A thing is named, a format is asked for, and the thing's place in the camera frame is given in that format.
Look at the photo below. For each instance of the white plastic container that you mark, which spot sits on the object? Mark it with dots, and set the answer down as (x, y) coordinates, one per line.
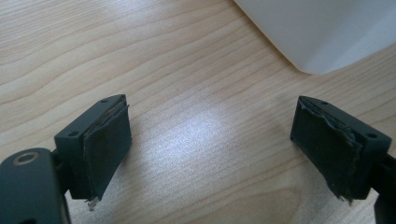
(323, 31)

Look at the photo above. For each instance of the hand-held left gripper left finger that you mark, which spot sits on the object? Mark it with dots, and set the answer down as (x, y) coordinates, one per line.
(99, 149)

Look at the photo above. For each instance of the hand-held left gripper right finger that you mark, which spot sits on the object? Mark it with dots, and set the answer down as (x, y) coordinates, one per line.
(336, 146)

